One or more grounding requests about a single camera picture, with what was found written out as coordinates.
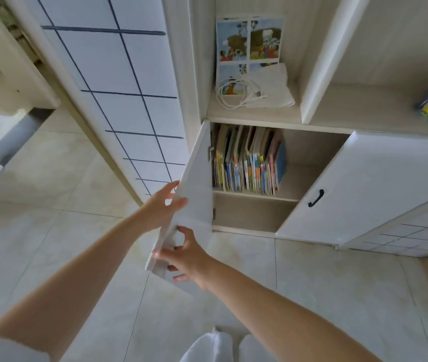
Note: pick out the row of children's books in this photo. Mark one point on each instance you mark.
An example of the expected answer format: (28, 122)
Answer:
(247, 162)

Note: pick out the white trousers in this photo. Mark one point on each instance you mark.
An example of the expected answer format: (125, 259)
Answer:
(214, 348)

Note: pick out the person's right thumb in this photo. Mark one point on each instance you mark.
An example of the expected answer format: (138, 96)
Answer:
(186, 234)

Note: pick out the person's right hand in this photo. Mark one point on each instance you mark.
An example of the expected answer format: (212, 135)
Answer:
(193, 262)

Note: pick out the person's right middle finger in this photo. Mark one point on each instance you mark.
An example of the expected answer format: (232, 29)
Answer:
(173, 267)

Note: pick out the white wardrobe door dark lines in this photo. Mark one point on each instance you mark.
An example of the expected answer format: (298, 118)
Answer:
(104, 71)

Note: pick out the white shelf cabinet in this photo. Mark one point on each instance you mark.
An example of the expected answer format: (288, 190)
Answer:
(323, 105)

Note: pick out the white grid-lined panel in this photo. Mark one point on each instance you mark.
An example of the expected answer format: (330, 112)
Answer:
(413, 233)

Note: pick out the white cloth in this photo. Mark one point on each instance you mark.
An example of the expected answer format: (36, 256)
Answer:
(278, 90)

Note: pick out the white desk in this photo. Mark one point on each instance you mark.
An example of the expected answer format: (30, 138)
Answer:
(6, 79)

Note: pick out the person's right forearm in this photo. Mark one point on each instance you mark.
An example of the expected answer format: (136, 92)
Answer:
(274, 320)

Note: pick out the metal door hinge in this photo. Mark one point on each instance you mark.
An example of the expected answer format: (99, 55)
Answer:
(210, 152)

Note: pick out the illustrated picture book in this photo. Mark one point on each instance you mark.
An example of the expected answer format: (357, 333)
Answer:
(236, 41)

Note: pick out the plain white cabinet door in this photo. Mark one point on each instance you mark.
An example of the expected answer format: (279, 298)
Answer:
(195, 192)

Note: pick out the person's left hand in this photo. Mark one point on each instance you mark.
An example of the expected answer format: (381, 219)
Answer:
(155, 213)

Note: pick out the person's left forearm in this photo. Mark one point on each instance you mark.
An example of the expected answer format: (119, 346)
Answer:
(74, 282)

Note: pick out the person's left thumb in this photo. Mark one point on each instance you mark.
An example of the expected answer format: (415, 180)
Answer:
(179, 205)

